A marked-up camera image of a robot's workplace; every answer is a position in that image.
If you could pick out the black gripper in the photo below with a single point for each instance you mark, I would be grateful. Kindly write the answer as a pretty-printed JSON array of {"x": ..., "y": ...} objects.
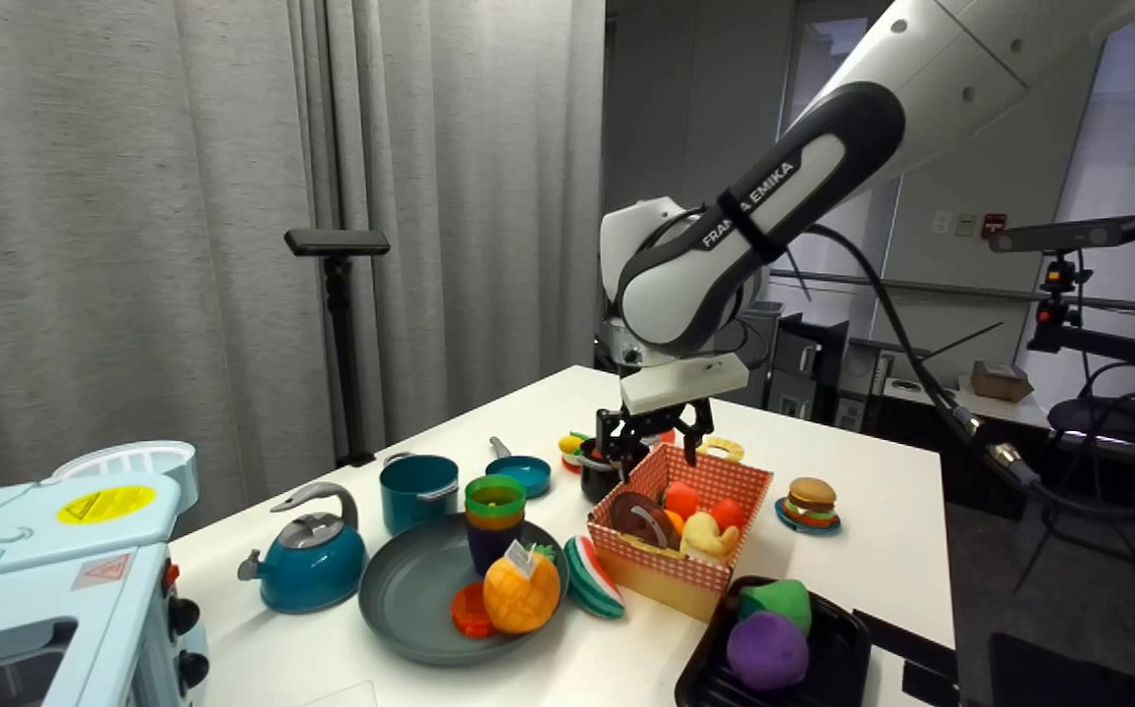
[{"x": 660, "y": 428}]

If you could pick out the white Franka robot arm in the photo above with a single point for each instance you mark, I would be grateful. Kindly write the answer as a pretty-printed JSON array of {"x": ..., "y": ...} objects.
[{"x": 748, "y": 221}]

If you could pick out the dark round pot lid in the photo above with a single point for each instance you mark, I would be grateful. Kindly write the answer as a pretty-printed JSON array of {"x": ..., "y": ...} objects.
[{"x": 642, "y": 522}]

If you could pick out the teal toy pot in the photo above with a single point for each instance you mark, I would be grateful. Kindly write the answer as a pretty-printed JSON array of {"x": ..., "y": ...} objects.
[{"x": 419, "y": 496}]

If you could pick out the orange toy fruit ball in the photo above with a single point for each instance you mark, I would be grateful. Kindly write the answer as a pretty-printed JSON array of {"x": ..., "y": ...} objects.
[{"x": 680, "y": 496}]

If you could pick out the green yellow toy vegetable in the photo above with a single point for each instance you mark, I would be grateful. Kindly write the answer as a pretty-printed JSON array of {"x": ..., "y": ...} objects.
[{"x": 573, "y": 446}]

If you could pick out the small red toy piece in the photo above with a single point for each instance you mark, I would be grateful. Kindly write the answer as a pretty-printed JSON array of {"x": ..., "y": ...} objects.
[{"x": 573, "y": 464}]

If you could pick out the red toy fruit ball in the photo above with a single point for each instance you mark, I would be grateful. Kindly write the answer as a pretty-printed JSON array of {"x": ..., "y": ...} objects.
[{"x": 730, "y": 511}]

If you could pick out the yellow toy lemon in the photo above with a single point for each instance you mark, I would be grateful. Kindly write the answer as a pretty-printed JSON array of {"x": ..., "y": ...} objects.
[{"x": 701, "y": 538}]

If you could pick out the small orange toy piece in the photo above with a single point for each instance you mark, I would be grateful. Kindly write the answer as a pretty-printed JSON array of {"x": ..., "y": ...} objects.
[{"x": 731, "y": 540}]

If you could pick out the red checked cardboard box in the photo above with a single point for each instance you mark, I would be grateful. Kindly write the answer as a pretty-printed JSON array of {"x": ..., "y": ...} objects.
[{"x": 649, "y": 574}]

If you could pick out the toy watermelon slice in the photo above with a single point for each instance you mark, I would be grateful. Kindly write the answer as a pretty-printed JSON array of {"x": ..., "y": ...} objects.
[{"x": 592, "y": 579}]

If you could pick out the toy burger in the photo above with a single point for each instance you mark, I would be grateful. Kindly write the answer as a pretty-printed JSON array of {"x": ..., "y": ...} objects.
[{"x": 810, "y": 500}]

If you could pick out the green toy cup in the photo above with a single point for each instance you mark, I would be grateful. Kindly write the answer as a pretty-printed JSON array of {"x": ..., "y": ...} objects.
[{"x": 498, "y": 496}]

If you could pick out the black computer box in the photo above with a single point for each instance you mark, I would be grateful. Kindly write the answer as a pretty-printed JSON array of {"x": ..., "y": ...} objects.
[{"x": 821, "y": 374}]

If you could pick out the dark blue toy cup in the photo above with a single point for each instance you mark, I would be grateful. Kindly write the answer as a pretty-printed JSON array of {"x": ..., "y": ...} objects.
[{"x": 493, "y": 544}]

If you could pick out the orange yellow toy fruit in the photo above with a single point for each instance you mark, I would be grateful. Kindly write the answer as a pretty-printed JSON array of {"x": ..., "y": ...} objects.
[{"x": 526, "y": 596}]

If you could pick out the purple toy vegetable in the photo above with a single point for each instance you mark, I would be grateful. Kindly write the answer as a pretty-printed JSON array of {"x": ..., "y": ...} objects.
[{"x": 768, "y": 650}]

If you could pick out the orange red toy slice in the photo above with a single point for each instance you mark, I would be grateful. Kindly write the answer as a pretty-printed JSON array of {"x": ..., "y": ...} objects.
[{"x": 471, "y": 616}]

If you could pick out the black plastic tray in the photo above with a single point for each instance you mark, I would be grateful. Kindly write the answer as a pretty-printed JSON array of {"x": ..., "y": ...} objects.
[{"x": 844, "y": 650}]

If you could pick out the dark grey round plate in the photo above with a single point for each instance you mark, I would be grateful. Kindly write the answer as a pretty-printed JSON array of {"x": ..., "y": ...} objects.
[{"x": 416, "y": 596}]

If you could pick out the small cardboard box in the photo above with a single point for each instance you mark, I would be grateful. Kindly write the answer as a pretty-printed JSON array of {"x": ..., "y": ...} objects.
[{"x": 998, "y": 384}]

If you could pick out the teal toy kettle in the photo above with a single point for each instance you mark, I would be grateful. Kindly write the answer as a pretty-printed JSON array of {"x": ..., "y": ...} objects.
[{"x": 313, "y": 564}]

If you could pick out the black chair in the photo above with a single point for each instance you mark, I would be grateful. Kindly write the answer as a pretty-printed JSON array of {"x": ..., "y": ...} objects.
[{"x": 1122, "y": 428}]

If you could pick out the light slatted toy rack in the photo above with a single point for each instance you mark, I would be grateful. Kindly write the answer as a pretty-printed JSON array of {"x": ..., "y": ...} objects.
[{"x": 137, "y": 463}]

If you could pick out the light blue toy kitchen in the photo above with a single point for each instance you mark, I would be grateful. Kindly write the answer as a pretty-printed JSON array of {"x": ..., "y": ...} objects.
[{"x": 40, "y": 593}]

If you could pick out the black camera stand pole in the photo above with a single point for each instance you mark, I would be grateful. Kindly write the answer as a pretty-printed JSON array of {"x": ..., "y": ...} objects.
[{"x": 345, "y": 357}]

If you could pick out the black stereo camera bar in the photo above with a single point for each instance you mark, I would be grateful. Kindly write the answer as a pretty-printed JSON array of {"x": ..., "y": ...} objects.
[
  {"x": 337, "y": 243},
  {"x": 1061, "y": 233}
]

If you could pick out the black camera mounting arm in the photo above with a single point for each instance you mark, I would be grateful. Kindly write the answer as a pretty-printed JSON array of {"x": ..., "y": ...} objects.
[{"x": 1088, "y": 345}]

